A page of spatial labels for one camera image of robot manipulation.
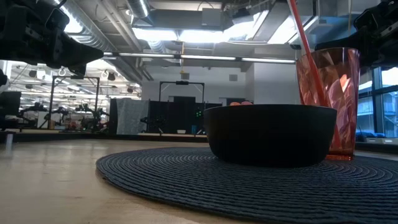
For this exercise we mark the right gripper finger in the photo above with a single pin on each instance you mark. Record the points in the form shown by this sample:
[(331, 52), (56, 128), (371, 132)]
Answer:
[(365, 56), (354, 39)]

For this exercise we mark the grey ceiling box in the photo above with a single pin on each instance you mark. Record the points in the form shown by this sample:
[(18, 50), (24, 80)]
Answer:
[(211, 17)]

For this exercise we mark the long linear ceiling light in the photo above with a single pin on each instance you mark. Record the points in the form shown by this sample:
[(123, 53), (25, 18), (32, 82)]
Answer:
[(205, 57)]

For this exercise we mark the black background robot arm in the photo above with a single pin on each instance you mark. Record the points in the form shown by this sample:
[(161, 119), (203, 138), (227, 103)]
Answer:
[(93, 113), (32, 107), (57, 111)]

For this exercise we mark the black partition cabinet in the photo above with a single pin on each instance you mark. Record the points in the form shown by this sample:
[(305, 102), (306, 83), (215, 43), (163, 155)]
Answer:
[(174, 118)]

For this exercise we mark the red-orange drinking straw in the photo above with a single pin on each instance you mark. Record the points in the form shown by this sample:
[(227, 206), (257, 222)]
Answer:
[(303, 34)]

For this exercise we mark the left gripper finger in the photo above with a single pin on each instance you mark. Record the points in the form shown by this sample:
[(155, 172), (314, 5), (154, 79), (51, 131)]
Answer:
[(81, 59), (81, 46)]

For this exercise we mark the black bowl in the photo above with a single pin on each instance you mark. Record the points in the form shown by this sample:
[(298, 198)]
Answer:
[(270, 137)]

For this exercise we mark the round silver ceiling duct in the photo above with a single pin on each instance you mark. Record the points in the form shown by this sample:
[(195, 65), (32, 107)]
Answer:
[(138, 7)]

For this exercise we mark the rectangular metal air duct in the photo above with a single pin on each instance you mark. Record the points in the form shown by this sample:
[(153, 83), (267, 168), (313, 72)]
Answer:
[(273, 21)]

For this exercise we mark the round dark woven placemat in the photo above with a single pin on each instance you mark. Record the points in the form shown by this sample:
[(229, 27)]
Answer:
[(248, 193)]

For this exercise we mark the grey cloth panel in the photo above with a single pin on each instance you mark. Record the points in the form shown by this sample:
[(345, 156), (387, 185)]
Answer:
[(132, 115)]

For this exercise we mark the orange faceted plastic tumbler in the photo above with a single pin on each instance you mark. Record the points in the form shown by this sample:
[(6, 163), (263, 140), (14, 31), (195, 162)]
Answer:
[(342, 93)]

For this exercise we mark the blue bundle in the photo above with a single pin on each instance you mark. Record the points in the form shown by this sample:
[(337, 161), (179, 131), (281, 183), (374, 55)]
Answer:
[(373, 135)]

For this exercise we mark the black camera gantry frame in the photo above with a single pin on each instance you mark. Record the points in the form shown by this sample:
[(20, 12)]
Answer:
[(182, 82), (74, 77)]

